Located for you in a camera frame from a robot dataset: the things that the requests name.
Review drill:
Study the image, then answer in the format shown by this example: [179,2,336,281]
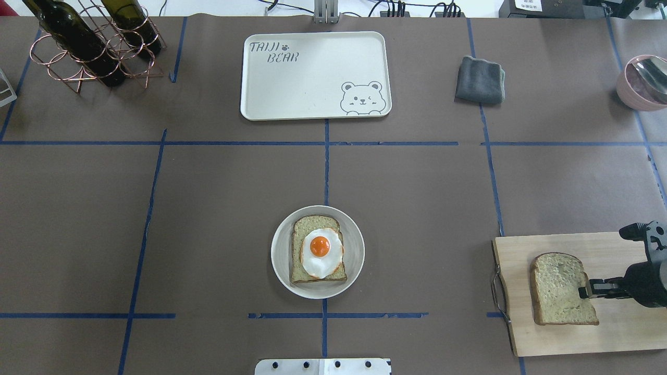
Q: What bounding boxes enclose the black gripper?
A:
[578,261,666,308]

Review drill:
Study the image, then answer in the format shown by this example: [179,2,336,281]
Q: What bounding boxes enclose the cream bear tray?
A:
[240,31,392,121]

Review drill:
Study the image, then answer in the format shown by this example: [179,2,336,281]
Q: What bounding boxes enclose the white cup rack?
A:
[0,69,18,107]

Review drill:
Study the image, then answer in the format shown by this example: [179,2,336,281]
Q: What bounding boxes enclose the wooden cutting board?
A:
[493,232,666,357]

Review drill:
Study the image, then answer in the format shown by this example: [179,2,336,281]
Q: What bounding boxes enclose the green wine bottle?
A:
[23,1,126,87]
[102,1,162,60]

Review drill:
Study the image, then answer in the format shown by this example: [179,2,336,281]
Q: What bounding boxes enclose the metal scoop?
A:
[632,56,666,104]

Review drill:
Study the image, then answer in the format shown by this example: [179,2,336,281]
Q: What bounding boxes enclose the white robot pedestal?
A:
[254,358,392,374]

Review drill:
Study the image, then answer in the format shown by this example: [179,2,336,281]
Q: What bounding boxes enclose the grey folded cloth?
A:
[455,55,505,105]

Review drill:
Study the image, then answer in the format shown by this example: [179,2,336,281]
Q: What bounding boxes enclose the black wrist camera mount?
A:
[619,221,666,263]

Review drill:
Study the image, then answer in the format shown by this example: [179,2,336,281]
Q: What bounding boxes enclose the fried egg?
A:
[299,227,344,279]

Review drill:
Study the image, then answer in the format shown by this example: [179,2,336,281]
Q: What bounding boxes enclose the bread slice with egg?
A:
[291,215,348,283]

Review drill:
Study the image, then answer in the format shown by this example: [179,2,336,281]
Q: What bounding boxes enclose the copper wire bottle rack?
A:
[24,1,166,93]

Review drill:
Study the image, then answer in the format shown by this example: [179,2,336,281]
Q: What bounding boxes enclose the aluminium frame post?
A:
[314,0,340,24]

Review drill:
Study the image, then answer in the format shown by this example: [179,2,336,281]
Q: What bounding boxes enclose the pink bowl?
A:
[615,55,665,112]

